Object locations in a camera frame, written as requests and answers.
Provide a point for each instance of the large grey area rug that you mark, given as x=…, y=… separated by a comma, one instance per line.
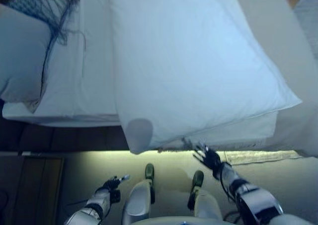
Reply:
x=308, y=23

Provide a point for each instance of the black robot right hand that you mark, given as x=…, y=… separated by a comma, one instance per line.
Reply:
x=210, y=159

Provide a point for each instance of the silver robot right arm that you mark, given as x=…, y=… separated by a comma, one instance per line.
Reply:
x=256, y=200

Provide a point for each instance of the dark brown bed frame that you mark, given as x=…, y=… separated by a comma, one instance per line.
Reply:
x=62, y=138

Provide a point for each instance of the wooden nightstand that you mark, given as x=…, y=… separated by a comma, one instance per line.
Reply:
x=42, y=185

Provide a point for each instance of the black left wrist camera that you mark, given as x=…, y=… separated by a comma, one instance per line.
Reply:
x=115, y=196

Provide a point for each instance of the green robot right foot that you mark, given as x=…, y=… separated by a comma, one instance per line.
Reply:
x=198, y=179

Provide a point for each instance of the white sheeted mattress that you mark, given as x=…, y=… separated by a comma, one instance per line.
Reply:
x=94, y=73

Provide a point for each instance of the white robot leg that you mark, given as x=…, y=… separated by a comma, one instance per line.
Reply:
x=136, y=200
x=206, y=205

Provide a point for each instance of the green robot foot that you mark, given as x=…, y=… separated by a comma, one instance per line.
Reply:
x=149, y=171
x=198, y=179

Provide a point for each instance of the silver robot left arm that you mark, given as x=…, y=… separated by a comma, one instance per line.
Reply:
x=94, y=205

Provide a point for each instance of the large white pillow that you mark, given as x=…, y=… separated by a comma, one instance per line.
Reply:
x=186, y=61

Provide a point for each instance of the white robot right leg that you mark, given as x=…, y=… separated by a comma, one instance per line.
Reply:
x=206, y=205

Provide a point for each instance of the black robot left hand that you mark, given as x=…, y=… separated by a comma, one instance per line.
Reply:
x=111, y=184

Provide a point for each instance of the beige pillow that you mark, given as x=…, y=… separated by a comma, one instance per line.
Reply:
x=20, y=56

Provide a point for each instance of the white robot left leg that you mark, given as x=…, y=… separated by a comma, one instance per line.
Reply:
x=136, y=200

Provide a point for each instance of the green robot left foot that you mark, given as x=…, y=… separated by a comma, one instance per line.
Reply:
x=149, y=171

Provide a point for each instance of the beige bed blanket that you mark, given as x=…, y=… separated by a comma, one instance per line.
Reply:
x=285, y=73

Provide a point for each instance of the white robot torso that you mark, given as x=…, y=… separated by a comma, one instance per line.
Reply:
x=179, y=222

